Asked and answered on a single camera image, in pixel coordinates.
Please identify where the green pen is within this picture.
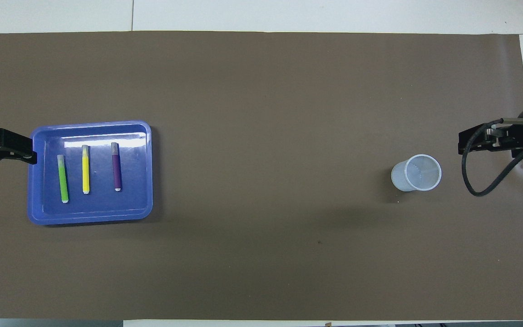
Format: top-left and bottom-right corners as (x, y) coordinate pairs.
(57, 154), (69, 203)

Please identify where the yellow pen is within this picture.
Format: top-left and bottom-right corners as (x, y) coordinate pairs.
(82, 145), (91, 195)

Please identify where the purple pen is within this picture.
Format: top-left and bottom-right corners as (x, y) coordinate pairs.
(111, 142), (123, 192)

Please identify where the translucent plastic pen cup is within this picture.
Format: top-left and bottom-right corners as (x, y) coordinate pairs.
(391, 154), (442, 192)

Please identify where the blue plastic tray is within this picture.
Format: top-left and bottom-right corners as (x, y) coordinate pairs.
(27, 120), (153, 226)

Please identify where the brown table mat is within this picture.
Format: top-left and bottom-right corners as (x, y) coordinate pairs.
(0, 31), (523, 321)

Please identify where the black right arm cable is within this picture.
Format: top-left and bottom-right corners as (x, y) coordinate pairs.
(461, 118), (523, 197)

